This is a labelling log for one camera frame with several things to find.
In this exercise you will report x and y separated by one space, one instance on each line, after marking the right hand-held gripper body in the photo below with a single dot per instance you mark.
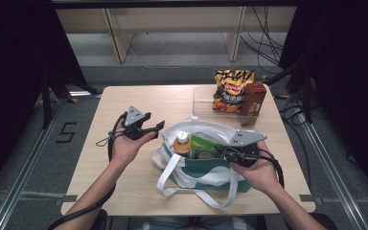
244 140

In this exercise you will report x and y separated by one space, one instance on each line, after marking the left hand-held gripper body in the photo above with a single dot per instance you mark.
133 121

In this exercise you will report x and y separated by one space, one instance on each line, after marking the orange juice bottle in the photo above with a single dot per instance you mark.
182 143

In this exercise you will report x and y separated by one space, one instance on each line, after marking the brown carton box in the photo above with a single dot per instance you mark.
252 100

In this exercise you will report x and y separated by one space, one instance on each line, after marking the green snack packet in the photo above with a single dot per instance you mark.
204 148

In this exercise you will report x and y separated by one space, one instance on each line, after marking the yellow black chips bag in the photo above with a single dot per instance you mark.
231 91

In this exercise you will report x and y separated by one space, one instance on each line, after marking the clear plastic tray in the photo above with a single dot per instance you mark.
204 105

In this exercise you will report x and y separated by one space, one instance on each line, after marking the white green orange tote bag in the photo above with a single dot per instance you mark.
204 177

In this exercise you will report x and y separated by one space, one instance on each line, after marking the person's left hand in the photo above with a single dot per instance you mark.
125 149

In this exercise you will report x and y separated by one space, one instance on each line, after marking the person's right hand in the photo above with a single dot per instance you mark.
262 175

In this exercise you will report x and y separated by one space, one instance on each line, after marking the yellow floor tape piece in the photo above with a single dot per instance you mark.
264 76

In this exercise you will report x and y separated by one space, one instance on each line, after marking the black metal stand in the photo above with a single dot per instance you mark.
46 102
306 96

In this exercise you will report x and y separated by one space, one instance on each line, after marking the beige wooden desk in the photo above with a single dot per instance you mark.
172 19

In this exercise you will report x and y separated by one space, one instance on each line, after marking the black chair armrest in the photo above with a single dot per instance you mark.
324 222
99 220

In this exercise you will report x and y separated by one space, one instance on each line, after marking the black curtain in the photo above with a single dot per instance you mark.
12 80
348 64

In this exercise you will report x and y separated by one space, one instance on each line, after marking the metal floor rail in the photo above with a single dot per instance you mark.
19 182
332 179

